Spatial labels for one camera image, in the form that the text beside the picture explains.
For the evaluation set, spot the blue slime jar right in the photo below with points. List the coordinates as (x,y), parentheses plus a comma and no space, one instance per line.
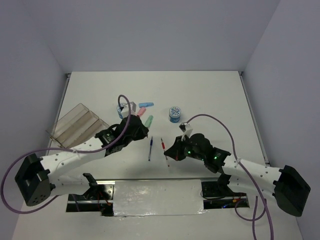
(174,114)

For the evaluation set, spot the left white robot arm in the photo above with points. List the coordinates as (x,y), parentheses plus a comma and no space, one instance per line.
(39,178)

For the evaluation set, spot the blue translucent eraser case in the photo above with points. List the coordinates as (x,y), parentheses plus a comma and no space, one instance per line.
(145,104)

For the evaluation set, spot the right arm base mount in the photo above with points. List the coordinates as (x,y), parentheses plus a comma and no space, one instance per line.
(216,196)

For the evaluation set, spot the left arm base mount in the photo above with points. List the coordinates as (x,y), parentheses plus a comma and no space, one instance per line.
(99,197)

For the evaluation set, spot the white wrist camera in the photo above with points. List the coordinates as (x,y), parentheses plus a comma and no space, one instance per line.
(128,109)
(186,129)

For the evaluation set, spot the blue pen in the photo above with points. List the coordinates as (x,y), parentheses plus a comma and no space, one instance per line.
(150,148)

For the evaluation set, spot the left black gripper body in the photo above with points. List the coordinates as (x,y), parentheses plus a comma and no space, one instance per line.
(139,135)

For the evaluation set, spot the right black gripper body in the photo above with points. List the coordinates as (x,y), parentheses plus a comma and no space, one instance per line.
(184,148)

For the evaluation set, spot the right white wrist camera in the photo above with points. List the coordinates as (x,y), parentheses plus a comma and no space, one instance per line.
(186,129)

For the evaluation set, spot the red pen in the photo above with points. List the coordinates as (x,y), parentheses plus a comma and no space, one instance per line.
(164,149)

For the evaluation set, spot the blue slime jar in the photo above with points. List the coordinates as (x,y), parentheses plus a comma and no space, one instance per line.
(119,111)
(174,114)

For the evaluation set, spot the blue slime jar left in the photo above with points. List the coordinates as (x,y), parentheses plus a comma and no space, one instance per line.
(119,111)

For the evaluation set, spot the white base cover plate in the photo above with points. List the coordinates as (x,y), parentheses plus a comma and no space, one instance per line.
(158,198)

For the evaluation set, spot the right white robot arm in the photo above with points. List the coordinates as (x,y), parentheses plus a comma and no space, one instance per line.
(285,186)

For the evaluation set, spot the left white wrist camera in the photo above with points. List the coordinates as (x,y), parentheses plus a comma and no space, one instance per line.
(128,109)

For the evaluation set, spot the clear brown three-compartment organizer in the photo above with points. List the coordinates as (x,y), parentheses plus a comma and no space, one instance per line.
(76,127)

